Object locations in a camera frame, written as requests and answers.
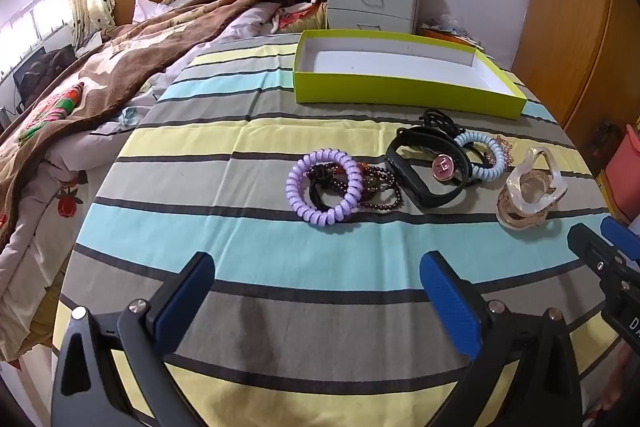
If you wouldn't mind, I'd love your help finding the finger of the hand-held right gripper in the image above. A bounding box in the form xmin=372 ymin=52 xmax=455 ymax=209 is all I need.
xmin=602 ymin=216 xmax=640 ymax=265
xmin=567 ymin=223 xmax=623 ymax=280

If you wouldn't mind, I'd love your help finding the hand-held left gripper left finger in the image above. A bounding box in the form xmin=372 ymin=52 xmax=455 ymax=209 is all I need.
xmin=50 ymin=251 xmax=217 ymax=427

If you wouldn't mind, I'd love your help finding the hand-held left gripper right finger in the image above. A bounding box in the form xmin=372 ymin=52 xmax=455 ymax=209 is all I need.
xmin=419 ymin=250 xmax=586 ymax=427

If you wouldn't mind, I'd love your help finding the dark bead bracelet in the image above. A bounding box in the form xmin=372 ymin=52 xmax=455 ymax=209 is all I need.
xmin=350 ymin=161 xmax=404 ymax=212

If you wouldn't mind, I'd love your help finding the light blue spiral hair tie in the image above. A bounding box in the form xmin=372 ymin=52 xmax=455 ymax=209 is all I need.
xmin=454 ymin=131 xmax=507 ymax=181

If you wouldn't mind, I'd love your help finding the rose gold chain bracelet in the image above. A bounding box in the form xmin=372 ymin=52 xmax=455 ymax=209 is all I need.
xmin=495 ymin=134 xmax=516 ymax=168

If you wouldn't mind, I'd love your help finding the black wristband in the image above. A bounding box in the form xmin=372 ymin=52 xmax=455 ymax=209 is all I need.
xmin=385 ymin=127 xmax=473 ymax=208

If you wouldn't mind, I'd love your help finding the purple spiral hair tie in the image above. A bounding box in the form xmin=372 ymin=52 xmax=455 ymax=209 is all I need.
xmin=286 ymin=148 xmax=364 ymax=227

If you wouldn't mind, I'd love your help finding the lime green cardboard box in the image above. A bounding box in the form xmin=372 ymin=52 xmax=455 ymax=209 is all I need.
xmin=292 ymin=29 xmax=529 ymax=122

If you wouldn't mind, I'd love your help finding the person's right hand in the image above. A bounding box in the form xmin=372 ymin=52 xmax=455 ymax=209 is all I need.
xmin=600 ymin=344 xmax=638 ymax=413

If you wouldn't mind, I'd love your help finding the pink plastic stool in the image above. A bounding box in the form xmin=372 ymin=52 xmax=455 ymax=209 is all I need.
xmin=605 ymin=124 xmax=640 ymax=223

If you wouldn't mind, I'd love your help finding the striped bed sheet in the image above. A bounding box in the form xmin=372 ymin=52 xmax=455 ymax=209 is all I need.
xmin=50 ymin=32 xmax=621 ymax=427

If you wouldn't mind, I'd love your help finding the large wooden wardrobe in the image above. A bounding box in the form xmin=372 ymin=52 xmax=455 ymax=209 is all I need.
xmin=515 ymin=0 xmax=640 ymax=142

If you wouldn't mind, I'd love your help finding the brown fleece blanket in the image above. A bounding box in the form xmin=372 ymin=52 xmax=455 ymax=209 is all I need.
xmin=0 ymin=0 xmax=301 ymax=228

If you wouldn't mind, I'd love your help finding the orange plastic basin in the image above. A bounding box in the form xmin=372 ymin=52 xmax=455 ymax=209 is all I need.
xmin=422 ymin=27 xmax=481 ymax=45

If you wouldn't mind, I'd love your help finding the black computer monitor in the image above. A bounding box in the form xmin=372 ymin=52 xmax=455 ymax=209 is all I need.
xmin=12 ymin=44 xmax=76 ymax=102

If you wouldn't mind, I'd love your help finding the yellow patterned pillow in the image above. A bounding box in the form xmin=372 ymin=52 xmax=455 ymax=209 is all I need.
xmin=272 ymin=0 xmax=328 ymax=32

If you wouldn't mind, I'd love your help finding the white nightstand with drawers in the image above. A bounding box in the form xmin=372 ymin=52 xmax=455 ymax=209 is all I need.
xmin=322 ymin=0 xmax=426 ymax=35

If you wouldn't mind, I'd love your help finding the window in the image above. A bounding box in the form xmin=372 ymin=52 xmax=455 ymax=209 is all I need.
xmin=0 ymin=0 xmax=66 ymax=58

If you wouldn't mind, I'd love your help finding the black hair tie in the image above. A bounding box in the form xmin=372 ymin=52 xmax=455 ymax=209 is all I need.
xmin=306 ymin=162 xmax=351 ymax=212

